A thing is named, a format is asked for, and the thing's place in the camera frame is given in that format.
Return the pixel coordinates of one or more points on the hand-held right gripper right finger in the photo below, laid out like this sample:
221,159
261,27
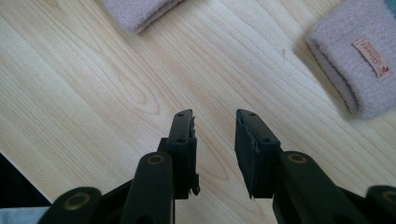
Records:
255,161

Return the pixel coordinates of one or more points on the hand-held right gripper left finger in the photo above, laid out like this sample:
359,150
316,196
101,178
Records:
182,155

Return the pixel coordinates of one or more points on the pink grey sock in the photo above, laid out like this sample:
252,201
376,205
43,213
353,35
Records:
137,12
342,53

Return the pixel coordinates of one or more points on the light grey cloth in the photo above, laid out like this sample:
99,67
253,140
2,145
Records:
18,216

